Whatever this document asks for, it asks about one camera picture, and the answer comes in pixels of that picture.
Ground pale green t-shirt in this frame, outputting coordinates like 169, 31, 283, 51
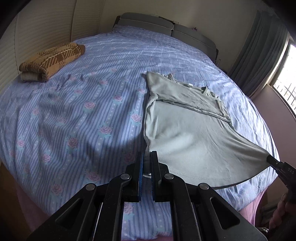
144, 72, 269, 189

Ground person's right hand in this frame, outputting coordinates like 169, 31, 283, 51
269, 193, 295, 230

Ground blue floral striped bedspread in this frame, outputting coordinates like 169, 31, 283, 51
0, 24, 280, 240

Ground window with railing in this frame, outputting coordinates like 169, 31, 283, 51
270, 40, 295, 116

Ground teal window curtain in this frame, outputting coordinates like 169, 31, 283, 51
228, 11, 289, 97

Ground brown plaid folded garment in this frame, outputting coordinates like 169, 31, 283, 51
18, 42, 86, 82

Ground grey padded headboard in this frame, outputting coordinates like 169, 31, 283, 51
113, 12, 219, 62

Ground cream louvered wardrobe doors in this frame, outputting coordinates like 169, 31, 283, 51
1, 1, 104, 88

